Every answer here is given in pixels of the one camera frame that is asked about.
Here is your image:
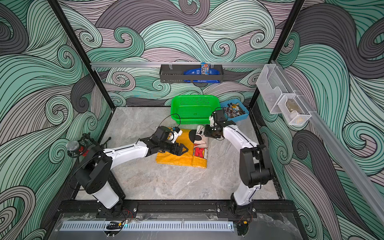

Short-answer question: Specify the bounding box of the aluminium rail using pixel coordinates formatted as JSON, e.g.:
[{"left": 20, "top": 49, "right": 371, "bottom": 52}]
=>
[
  {"left": 272, "top": 60, "right": 384, "bottom": 224},
  {"left": 90, "top": 61, "right": 267, "bottom": 69}
]

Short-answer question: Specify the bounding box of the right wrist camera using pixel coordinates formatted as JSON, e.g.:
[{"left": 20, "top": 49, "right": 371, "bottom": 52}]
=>
[{"left": 209, "top": 110, "right": 227, "bottom": 127}]

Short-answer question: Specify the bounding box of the green plastic basket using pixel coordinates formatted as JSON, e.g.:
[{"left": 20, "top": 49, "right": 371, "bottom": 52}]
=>
[{"left": 171, "top": 95, "right": 220, "bottom": 125}]

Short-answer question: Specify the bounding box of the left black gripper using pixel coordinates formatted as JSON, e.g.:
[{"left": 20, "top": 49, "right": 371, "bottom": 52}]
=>
[{"left": 159, "top": 140, "right": 190, "bottom": 157}]

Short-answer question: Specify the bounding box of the back aluminium rail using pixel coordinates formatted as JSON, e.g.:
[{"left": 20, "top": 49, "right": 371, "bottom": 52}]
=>
[{"left": 90, "top": 61, "right": 267, "bottom": 69}]

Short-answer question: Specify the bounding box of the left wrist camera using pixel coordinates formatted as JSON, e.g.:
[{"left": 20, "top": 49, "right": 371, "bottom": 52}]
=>
[{"left": 169, "top": 127, "right": 183, "bottom": 144}]

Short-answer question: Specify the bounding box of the black wall shelf tray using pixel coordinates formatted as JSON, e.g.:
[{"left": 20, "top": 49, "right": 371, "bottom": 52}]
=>
[{"left": 159, "top": 63, "right": 224, "bottom": 84}]

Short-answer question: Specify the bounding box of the right aluminium rail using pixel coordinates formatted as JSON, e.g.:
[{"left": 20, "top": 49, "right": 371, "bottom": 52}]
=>
[{"left": 272, "top": 60, "right": 384, "bottom": 224}]

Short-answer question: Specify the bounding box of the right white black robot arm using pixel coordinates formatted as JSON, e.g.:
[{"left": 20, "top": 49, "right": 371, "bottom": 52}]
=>
[{"left": 204, "top": 121, "right": 273, "bottom": 207}]

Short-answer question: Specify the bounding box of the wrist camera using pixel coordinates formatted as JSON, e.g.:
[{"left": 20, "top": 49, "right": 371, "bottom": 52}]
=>
[
  {"left": 169, "top": 127, "right": 183, "bottom": 144},
  {"left": 209, "top": 110, "right": 227, "bottom": 127}
]

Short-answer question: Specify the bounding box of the blue snack packet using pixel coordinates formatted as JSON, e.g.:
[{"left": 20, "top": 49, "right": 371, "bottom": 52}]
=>
[{"left": 184, "top": 63, "right": 220, "bottom": 83}]

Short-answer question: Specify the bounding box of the white slotted cable duct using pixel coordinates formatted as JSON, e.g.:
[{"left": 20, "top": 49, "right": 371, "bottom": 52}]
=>
[{"left": 59, "top": 221, "right": 235, "bottom": 232}]

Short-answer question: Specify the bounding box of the yellow printed pillowcase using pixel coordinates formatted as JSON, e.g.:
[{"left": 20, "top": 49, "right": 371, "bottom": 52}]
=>
[{"left": 156, "top": 125, "right": 209, "bottom": 169}]

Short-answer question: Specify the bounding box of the small clear wall bin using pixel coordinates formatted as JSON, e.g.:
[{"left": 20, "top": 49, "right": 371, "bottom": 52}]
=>
[{"left": 278, "top": 94, "right": 311, "bottom": 127}]

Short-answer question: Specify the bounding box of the large clear wall bin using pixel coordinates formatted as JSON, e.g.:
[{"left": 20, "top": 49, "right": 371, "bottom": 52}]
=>
[{"left": 257, "top": 64, "right": 293, "bottom": 114}]

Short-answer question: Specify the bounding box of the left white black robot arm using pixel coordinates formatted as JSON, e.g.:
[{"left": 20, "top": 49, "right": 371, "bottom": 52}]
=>
[{"left": 74, "top": 126, "right": 189, "bottom": 210}]

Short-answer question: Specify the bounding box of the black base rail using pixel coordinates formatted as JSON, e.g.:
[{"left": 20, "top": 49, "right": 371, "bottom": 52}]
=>
[{"left": 58, "top": 200, "right": 299, "bottom": 219}]

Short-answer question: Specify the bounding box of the blue bin of small parts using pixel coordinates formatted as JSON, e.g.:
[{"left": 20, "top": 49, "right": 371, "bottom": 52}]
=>
[{"left": 220, "top": 99, "right": 249, "bottom": 122}]

